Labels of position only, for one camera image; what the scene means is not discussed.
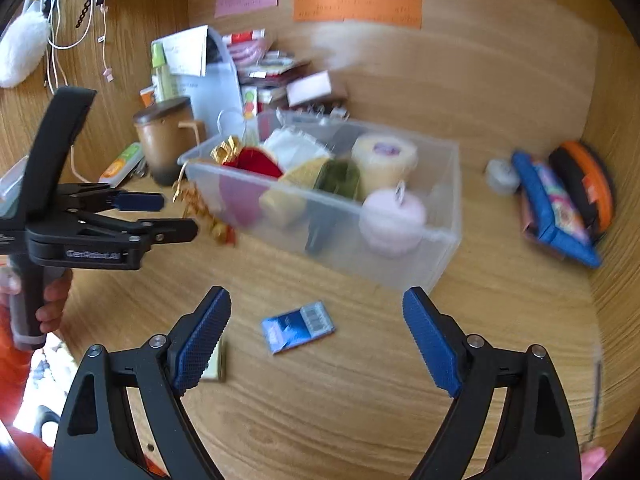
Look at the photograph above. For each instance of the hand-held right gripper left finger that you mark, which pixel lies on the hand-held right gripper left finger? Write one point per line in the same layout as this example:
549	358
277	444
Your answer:
205	340

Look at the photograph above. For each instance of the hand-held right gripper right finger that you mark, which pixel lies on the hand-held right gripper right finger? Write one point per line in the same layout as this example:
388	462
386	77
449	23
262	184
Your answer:
432	345

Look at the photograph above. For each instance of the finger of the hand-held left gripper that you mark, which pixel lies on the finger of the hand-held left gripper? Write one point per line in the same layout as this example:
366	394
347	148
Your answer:
170	231
137	202

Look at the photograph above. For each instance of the clear plastic storage box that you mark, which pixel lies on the clear plastic storage box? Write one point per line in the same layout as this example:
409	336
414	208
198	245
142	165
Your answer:
435	260

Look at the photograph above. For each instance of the blue foil packet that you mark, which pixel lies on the blue foil packet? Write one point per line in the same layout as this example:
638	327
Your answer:
295	327

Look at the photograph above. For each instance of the gold ornament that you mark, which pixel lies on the gold ornament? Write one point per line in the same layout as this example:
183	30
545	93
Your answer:
225	150

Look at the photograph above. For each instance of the red velvet pouch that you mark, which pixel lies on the red velvet pouch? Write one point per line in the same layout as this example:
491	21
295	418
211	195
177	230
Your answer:
252	160

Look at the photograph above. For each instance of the yellow sponge block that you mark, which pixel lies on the yellow sponge block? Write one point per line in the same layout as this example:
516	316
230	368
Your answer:
282	205

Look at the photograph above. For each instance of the pink round candle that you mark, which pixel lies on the pink round candle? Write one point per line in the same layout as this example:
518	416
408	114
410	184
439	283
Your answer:
395	220

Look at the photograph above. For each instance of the dark green bottle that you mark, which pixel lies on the dark green bottle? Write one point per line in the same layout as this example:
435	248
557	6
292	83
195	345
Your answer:
337	177

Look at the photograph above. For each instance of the cream candle jar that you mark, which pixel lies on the cream candle jar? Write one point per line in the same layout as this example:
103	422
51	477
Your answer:
385	170

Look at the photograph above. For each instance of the small white bowl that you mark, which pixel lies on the small white bowl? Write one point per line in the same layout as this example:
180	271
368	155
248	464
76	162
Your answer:
502	175

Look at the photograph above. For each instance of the wooden desktop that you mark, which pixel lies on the wooden desktop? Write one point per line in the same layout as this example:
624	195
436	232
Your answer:
325	410

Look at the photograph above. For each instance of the person's left hand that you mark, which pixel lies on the person's left hand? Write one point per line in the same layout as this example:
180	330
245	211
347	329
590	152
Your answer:
52	302

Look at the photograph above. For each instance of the yellow sticky pad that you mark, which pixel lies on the yellow sticky pad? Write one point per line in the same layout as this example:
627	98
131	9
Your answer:
217	365

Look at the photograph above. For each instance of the green and orange tube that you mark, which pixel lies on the green and orange tube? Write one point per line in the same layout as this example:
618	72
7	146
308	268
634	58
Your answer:
122	162

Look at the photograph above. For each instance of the brown ceramic mug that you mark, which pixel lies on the brown ceramic mug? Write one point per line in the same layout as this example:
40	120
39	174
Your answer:
160	145

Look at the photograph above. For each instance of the green spray bottle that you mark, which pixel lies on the green spray bottle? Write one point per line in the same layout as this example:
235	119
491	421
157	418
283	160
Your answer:
161	75

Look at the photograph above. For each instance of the white file box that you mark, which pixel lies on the white file box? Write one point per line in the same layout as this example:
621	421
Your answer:
215	95

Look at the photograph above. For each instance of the orange garment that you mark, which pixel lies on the orange garment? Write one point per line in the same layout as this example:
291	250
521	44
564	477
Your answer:
15	375

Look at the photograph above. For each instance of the fruit print card box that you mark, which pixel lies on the fruit print card box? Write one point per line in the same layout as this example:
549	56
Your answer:
249	102

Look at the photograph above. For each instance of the white printed papers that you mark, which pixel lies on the white printed papers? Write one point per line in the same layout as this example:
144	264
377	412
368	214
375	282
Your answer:
185	50

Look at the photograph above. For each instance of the stack of books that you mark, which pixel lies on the stack of books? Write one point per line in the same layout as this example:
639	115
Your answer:
265	62

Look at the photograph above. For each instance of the blue pencil case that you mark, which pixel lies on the blue pencil case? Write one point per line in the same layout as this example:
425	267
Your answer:
535	185

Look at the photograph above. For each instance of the white fluffy plush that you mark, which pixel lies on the white fluffy plush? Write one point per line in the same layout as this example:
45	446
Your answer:
20	45

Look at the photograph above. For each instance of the metal binder clips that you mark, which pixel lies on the metal binder clips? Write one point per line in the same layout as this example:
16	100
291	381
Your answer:
325	110

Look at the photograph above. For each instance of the white and pink box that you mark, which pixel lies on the white and pink box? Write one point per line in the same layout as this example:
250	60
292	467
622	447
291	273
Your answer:
307	87

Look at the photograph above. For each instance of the pink cloth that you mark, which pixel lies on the pink cloth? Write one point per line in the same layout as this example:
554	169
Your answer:
594	465

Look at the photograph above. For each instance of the black and orange round case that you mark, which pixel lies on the black and orange round case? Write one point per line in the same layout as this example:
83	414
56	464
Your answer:
590	175

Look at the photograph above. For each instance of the orange sticky note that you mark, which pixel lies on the orange sticky note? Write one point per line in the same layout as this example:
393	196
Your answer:
357	10

